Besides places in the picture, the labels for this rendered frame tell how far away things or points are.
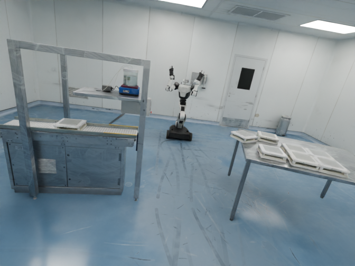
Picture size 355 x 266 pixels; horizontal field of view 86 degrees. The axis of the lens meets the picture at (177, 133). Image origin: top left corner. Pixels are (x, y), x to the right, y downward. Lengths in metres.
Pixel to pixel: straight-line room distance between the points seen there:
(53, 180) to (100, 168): 0.54
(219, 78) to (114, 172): 4.39
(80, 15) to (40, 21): 1.04
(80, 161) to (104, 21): 4.33
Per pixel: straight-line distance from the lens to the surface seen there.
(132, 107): 2.21
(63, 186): 2.63
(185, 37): 5.74
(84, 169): 2.43
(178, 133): 4.23
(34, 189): 2.61
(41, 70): 6.66
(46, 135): 2.32
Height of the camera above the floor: 1.60
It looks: 20 degrees down
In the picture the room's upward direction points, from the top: 8 degrees clockwise
